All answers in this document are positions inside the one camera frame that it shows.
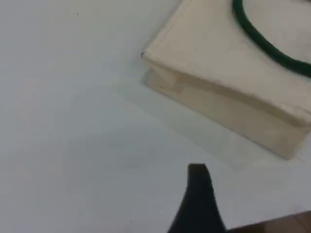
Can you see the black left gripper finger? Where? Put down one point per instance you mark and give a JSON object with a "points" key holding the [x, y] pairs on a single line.
{"points": [[198, 208]]}

